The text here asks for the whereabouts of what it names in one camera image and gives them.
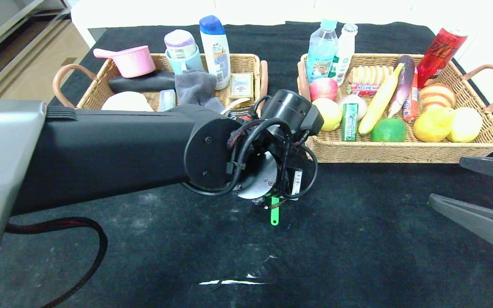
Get red sausage stick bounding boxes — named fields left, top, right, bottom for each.
left=402, top=68, right=419, bottom=124

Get teal cup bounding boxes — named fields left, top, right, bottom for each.
left=165, top=45, right=204, bottom=74

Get clear water bottle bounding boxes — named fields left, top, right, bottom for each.
left=306, top=17, right=339, bottom=83

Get red candy pack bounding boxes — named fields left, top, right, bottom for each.
left=347, top=84, right=380, bottom=97

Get white milk bottle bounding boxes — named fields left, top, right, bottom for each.
left=331, top=24, right=358, bottom=86

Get yellow lemon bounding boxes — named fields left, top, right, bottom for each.
left=315, top=98, right=343, bottom=131
left=446, top=107, right=483, bottom=143

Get yellow banana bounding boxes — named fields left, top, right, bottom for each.
left=358, top=63, right=405, bottom=135

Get grey towel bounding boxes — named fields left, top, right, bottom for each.
left=174, top=69, right=226, bottom=113

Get pale purple ball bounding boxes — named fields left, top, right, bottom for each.
left=338, top=94, right=368, bottom=121

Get green lime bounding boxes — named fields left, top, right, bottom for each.
left=371, top=118, right=407, bottom=142

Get red apple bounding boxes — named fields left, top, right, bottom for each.
left=309, top=77, right=338, bottom=101

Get white shampoo bottle blue cap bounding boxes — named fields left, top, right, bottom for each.
left=199, top=15, right=231, bottom=90

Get black left camera cable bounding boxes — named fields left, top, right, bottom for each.
left=225, top=95, right=319, bottom=201

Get orange yellow pear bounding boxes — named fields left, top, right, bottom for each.
left=413, top=107, right=455, bottom=143

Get black pouch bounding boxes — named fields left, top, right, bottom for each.
left=107, top=70, right=176, bottom=93

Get clear plastic case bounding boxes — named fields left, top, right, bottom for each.
left=158, top=89, right=177, bottom=112

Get small printed card box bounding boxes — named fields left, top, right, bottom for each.
left=229, top=73, right=254, bottom=102

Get pink ribbed saucepan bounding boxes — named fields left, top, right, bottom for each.
left=92, top=45, right=156, bottom=78

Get purple eggplant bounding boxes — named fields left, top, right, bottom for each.
left=387, top=54, right=416, bottom=117

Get purple bag roll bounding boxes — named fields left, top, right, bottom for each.
left=163, top=29, right=197, bottom=59

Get rectangular wicker basket brown handles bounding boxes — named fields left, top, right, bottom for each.
left=297, top=53, right=493, bottom=164
left=52, top=53, right=269, bottom=113

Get white round container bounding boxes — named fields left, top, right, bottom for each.
left=101, top=91, right=154, bottom=112

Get green gum pack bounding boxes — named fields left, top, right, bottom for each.
left=342, top=103, right=359, bottom=141

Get striped round bread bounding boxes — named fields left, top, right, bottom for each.
left=418, top=83, right=457, bottom=113

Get beige spoon blue handle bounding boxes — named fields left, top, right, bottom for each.
left=221, top=97, right=251, bottom=115

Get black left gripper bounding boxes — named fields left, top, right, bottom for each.
left=284, top=166, right=304, bottom=201

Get black red braided cable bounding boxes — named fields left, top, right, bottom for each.
left=5, top=217, right=108, bottom=308

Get red drink can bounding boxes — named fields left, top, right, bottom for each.
left=418, top=27, right=469, bottom=89

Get cream pasta spoon green handle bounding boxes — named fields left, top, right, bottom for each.
left=270, top=196, right=281, bottom=226

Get black red cylinder can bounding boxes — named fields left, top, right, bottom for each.
left=229, top=105, right=259, bottom=120

